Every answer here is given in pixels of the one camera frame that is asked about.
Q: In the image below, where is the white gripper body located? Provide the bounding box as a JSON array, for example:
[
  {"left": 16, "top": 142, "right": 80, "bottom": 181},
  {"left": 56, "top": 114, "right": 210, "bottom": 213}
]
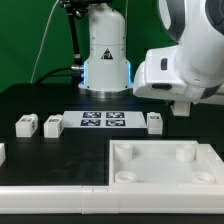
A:
[{"left": 132, "top": 45, "right": 224, "bottom": 105}]

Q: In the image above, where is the black cable bundle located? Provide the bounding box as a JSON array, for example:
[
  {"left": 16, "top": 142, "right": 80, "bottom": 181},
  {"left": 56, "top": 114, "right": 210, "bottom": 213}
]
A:
[{"left": 35, "top": 66, "right": 84, "bottom": 84}]

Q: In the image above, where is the white U-shaped obstacle fence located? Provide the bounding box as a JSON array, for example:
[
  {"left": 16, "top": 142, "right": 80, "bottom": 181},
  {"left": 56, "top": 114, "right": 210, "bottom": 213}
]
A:
[{"left": 0, "top": 143, "right": 224, "bottom": 215}]

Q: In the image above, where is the white marker plate with tags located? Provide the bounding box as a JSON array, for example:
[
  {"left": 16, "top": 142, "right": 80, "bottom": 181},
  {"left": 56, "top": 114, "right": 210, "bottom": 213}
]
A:
[{"left": 63, "top": 111, "right": 146, "bottom": 128}]

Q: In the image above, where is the white cable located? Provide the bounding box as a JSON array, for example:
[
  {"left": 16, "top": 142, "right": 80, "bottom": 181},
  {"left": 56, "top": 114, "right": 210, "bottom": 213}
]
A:
[{"left": 29, "top": 0, "right": 60, "bottom": 84}]

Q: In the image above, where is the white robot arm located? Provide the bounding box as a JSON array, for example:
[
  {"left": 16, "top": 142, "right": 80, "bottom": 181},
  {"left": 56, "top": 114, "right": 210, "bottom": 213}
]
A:
[{"left": 79, "top": 0, "right": 224, "bottom": 102}]

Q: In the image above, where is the white square tabletop tray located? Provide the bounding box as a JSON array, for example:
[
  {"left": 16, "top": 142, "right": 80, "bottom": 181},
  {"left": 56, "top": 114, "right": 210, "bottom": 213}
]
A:
[{"left": 109, "top": 140, "right": 224, "bottom": 185}]

